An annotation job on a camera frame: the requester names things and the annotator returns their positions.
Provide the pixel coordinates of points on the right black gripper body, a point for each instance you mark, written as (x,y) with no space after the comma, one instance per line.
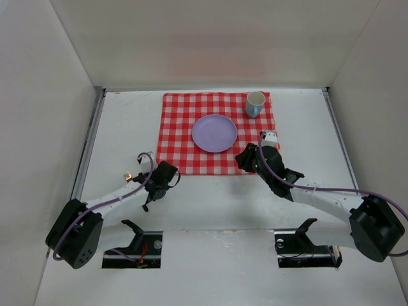
(247,157)

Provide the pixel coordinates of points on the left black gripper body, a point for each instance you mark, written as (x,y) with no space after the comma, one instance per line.
(156,190)

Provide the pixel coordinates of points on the purple plate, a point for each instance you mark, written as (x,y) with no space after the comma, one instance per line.
(214,133)

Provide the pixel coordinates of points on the red white checkered cloth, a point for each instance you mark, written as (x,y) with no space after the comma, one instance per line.
(179,113)

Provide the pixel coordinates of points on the light blue mug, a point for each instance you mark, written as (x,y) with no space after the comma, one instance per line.
(254,104)

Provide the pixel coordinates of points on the gold fork black handle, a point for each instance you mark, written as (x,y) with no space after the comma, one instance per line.
(128,177)

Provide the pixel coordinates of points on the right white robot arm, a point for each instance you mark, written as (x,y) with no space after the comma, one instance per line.
(371,226)

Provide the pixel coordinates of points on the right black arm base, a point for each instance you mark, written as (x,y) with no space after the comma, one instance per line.
(295,250)

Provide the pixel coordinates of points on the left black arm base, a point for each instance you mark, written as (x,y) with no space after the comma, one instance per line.
(131,247)

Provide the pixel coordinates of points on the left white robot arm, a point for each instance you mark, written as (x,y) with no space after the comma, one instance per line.
(84,228)

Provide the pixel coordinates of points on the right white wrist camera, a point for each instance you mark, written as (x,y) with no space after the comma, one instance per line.
(269,138)

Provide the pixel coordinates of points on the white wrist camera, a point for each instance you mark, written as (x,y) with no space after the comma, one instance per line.
(147,161)
(269,138)

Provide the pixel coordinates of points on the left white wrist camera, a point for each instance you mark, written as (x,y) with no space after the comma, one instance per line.
(147,161)

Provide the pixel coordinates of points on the right aluminium rail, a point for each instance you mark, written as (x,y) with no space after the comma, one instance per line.
(326,95)

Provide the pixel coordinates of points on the aluminium rail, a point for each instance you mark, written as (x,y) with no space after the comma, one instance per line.
(326,95)
(88,143)

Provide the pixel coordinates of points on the left aluminium rail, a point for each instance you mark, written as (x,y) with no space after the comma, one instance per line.
(88,143)

